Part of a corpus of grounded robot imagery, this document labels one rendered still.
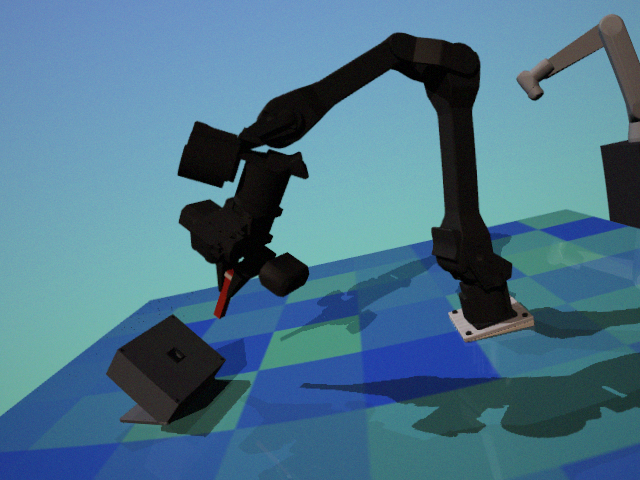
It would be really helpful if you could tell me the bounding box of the dark red peg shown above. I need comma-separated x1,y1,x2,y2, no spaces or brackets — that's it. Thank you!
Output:
213,269,234,319

